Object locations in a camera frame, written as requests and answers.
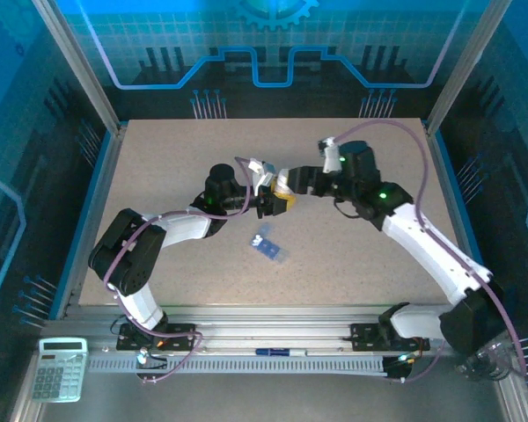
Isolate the blue plastic block piece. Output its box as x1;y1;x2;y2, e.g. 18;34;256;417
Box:
249;222;290;266

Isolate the blue white marker pen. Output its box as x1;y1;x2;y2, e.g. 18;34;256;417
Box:
254;347;309;358

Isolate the clear plastic cup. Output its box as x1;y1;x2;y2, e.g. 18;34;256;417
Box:
453;338;514;382

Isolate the white desk calculator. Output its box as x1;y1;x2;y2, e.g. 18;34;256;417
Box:
30;337;90;404

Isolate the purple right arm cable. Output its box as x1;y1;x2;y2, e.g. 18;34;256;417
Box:
333;119;528;384

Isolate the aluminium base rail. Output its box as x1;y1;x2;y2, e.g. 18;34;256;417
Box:
43;303;507;353

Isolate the aluminium frame post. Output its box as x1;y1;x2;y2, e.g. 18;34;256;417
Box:
424;0;514;135
31;0;125;134

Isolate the grey slotted cable duct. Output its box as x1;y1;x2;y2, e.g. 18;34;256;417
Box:
87;354;386;375

